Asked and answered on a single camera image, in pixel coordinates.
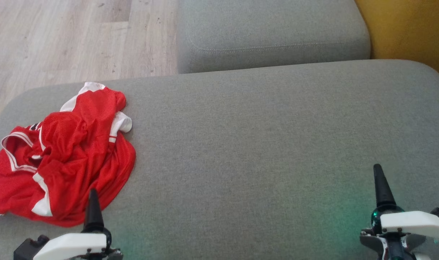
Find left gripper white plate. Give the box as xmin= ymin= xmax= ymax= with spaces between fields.
xmin=33 ymin=188 xmax=123 ymax=260

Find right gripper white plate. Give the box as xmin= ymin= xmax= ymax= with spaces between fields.
xmin=360 ymin=164 xmax=439 ymax=260

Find red basketball jersey white sleeves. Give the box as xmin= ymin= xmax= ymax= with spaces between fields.
xmin=0 ymin=82 xmax=137 ymax=228

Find large grey sofa seat cushion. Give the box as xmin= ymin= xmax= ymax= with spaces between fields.
xmin=0 ymin=60 xmax=439 ymax=260

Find small grey sofa cushion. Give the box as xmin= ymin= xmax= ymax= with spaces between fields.
xmin=177 ymin=0 xmax=371 ymax=74

